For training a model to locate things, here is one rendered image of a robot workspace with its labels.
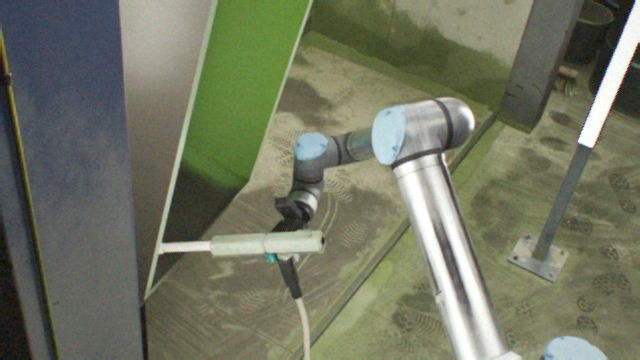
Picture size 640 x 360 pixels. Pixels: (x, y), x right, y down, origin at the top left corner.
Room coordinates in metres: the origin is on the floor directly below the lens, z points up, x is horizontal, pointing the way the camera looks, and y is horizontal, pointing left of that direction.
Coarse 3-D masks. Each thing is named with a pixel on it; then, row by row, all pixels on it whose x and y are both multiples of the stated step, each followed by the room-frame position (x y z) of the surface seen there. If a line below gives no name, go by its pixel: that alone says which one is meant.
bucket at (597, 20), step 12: (588, 0) 4.07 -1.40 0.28; (588, 12) 4.05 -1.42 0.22; (600, 12) 4.02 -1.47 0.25; (576, 24) 3.80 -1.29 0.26; (588, 24) 3.79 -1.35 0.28; (600, 24) 3.80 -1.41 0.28; (576, 36) 3.81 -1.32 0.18; (588, 36) 3.80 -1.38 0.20; (600, 36) 3.84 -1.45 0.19; (576, 48) 3.82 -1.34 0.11; (588, 48) 3.82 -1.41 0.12; (564, 60) 3.84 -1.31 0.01; (576, 60) 3.82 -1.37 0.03; (588, 60) 3.86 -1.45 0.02
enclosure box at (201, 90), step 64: (128, 0) 1.34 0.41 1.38; (192, 0) 1.29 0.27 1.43; (256, 0) 1.91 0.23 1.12; (128, 64) 1.35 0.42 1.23; (192, 64) 1.29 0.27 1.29; (256, 64) 1.91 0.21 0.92; (128, 128) 1.35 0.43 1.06; (192, 128) 1.99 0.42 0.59; (256, 128) 1.91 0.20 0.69; (192, 192) 1.80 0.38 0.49
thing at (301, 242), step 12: (216, 240) 1.41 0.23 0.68; (228, 240) 1.41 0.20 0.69; (240, 240) 1.40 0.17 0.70; (252, 240) 1.39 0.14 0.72; (264, 240) 1.39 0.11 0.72; (276, 240) 1.38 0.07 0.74; (288, 240) 1.38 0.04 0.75; (300, 240) 1.37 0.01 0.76; (312, 240) 1.37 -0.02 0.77; (324, 240) 1.40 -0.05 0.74; (216, 252) 1.39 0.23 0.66; (228, 252) 1.39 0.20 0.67; (240, 252) 1.38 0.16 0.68; (252, 252) 1.38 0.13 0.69; (264, 252) 1.38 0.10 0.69; (276, 252) 1.37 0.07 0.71; (288, 252) 1.37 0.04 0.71; (300, 252) 1.37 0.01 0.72; (312, 252) 1.36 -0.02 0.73; (288, 264) 1.38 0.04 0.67; (288, 276) 1.37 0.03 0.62; (300, 288) 1.38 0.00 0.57
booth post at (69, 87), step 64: (0, 0) 0.55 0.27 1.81; (64, 0) 0.60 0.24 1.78; (64, 64) 0.60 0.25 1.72; (0, 128) 0.52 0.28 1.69; (64, 128) 0.59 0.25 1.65; (0, 192) 0.51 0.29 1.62; (64, 192) 0.58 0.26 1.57; (128, 192) 0.66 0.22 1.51; (0, 256) 0.51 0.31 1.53; (64, 256) 0.57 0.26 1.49; (128, 256) 0.65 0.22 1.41; (0, 320) 0.53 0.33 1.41; (64, 320) 0.55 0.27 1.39; (128, 320) 0.65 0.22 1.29
